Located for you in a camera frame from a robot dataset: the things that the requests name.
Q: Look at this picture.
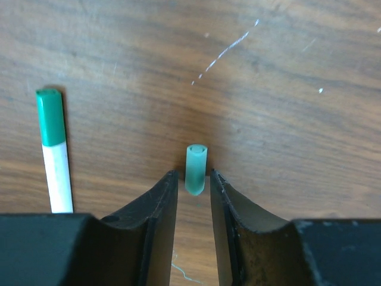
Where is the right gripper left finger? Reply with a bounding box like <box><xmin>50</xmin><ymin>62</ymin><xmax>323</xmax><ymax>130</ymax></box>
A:
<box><xmin>1</xmin><ymin>170</ymin><xmax>178</xmax><ymax>285</ymax></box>

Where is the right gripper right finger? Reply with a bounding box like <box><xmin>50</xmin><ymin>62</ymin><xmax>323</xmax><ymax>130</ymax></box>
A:
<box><xmin>210</xmin><ymin>170</ymin><xmax>380</xmax><ymax>285</ymax></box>

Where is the light green pen cap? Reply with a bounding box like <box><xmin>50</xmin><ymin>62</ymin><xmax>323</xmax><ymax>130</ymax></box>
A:
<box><xmin>185</xmin><ymin>144</ymin><xmax>208</xmax><ymax>196</ymax></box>

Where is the white pen dark green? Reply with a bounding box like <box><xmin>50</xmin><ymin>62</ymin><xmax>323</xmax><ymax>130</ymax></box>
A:
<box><xmin>36</xmin><ymin>89</ymin><xmax>74</xmax><ymax>213</ymax></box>

